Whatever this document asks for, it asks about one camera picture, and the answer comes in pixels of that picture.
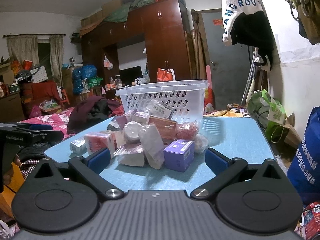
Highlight clear bag white packet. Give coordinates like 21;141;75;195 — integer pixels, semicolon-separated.
138;124;164;170

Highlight small white blue box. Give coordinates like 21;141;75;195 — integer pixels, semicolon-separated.
70;137;87;154

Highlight pink white tissue pack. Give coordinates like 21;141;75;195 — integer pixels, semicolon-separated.
84;131;126;159

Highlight purple square box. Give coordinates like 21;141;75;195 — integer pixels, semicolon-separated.
163;139;195;172

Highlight pink floral bedsheet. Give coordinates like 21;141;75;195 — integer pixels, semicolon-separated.
21;107;74;139

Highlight yellow orange floral blanket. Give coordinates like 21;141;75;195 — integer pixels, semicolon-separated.
203;108;250;118

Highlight white round jar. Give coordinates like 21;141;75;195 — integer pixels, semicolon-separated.
123;121;142;144

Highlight dark maroon clothes pile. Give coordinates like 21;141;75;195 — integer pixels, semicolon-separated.
67;95;125;134

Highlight green white shopping bag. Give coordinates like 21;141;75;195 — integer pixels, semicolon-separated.
247;89;287;144

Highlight brown paper bag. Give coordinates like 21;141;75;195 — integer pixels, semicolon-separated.
284;113;301;149

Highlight blue woven bag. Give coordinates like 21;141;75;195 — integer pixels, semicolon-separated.
287;107;320;206

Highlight white plastic lattice basket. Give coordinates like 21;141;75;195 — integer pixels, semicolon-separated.
116;80;208;124

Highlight beige window curtains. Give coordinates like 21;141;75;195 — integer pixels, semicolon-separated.
6;34;64;86

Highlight blue plastic bags stack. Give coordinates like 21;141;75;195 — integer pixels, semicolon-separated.
72;65;97;95

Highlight black television screen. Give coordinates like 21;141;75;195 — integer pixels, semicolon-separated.
120;66;143;86

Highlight grey door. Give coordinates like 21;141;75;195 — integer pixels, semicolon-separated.
199;9;252;110

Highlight orange red hanging bag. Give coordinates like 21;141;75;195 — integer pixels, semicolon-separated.
157;68;176;82

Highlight black hanging garment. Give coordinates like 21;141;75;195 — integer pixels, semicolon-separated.
231;11;274;68

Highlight red brown wooden wardrobe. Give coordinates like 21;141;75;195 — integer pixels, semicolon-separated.
81;0;196;83

